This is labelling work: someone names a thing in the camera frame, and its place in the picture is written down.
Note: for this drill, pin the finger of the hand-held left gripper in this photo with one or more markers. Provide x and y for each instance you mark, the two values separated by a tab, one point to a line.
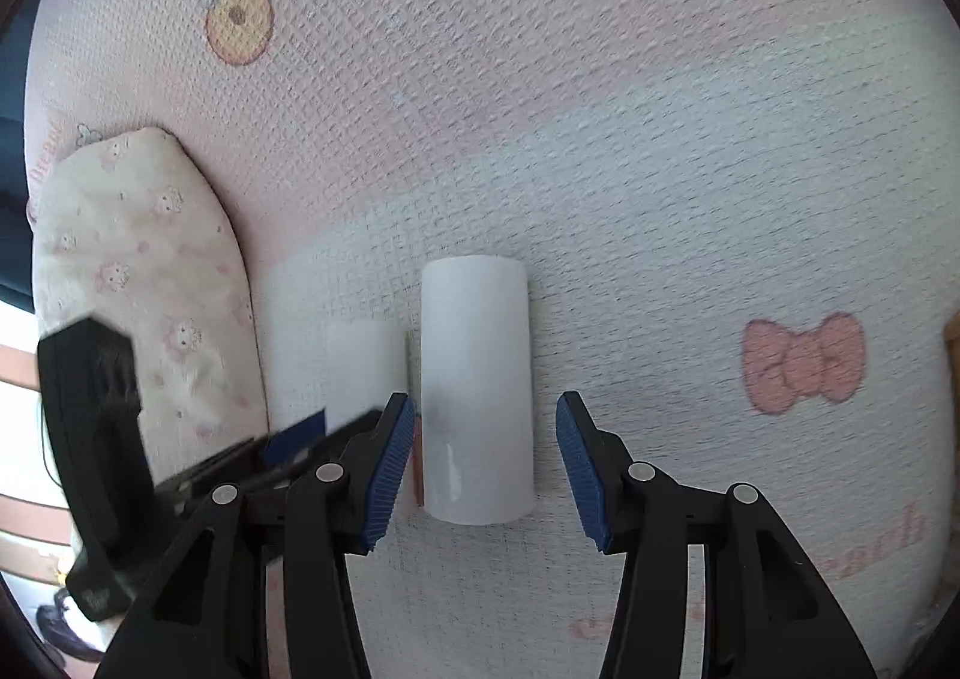
292	435
330	440

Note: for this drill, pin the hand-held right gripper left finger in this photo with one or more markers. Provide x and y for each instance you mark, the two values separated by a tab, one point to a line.
390	476

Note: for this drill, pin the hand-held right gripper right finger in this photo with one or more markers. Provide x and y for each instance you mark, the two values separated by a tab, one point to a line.
585	476

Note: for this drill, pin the white paper tube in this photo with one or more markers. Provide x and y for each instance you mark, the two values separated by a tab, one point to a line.
367	364
476	364

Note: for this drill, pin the cream printed pillow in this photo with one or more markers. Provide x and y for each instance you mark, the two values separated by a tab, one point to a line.
150	251

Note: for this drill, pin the dark shoe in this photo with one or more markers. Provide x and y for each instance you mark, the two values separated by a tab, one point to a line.
64	630

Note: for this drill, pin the dark teal curtain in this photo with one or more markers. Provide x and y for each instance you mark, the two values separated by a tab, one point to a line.
11	161

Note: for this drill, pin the pink cat printed blanket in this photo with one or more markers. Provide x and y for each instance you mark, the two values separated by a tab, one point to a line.
637	161

